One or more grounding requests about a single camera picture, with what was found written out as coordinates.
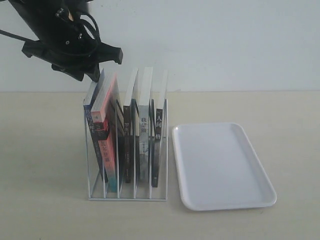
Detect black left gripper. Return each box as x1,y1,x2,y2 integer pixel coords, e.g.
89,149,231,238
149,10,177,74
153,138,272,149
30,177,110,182
9,0,123,83

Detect dark blue book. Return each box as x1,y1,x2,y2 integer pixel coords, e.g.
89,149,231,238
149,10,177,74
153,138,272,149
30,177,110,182
83,69,106,179

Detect pink red book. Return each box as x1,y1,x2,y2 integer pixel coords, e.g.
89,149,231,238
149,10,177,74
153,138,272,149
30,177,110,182
90,73,119,193

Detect black book white characters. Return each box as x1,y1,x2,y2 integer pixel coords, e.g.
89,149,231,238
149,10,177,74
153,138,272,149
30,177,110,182
151,70,169,188

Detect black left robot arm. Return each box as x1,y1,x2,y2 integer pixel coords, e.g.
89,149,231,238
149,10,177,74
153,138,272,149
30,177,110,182
0,0,123,83

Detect grey white book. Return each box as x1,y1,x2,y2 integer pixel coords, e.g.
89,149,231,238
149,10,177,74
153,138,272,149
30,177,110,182
138,66,153,182

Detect dark brown book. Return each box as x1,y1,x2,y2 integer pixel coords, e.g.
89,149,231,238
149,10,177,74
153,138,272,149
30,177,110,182
123,67,139,183

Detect white plastic tray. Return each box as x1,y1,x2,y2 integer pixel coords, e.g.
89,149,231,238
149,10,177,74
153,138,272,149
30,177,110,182
172,122,278,211

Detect white wire book rack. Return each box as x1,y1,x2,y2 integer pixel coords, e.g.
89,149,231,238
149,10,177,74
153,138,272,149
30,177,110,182
84,99,169,202

